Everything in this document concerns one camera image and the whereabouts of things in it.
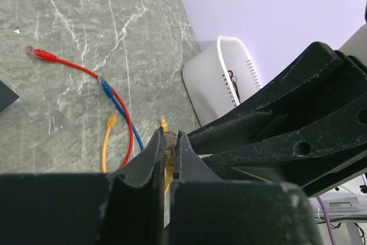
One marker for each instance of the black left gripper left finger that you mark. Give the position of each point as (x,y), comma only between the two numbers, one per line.
(135,207)

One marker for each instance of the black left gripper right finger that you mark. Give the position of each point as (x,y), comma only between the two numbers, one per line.
(204,209)

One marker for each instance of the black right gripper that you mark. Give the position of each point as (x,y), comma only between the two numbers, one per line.
(307,126)

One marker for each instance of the black network switch box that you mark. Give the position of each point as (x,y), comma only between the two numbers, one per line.
(7,96)

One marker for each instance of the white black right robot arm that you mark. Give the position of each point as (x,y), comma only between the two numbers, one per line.
(355,41)

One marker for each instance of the white plastic basket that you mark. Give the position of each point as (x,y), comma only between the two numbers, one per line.
(220,78)

